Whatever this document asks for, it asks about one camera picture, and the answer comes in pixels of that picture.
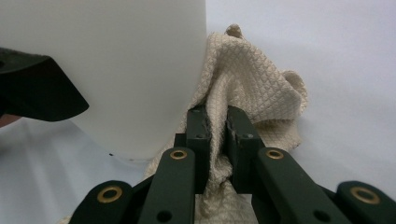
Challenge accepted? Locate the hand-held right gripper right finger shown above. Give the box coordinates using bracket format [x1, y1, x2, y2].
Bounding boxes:
[225, 105, 353, 224]

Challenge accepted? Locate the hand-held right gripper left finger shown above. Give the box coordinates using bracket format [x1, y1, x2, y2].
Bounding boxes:
[138, 105, 213, 224]

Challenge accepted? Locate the white cylinder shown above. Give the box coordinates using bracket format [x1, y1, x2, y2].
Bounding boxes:
[0, 0, 207, 161]

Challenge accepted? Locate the beige textured cloth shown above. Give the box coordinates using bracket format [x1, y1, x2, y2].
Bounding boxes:
[55, 23, 309, 224]

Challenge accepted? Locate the white table cover sheet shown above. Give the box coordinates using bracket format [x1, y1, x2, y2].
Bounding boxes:
[0, 0, 396, 224]

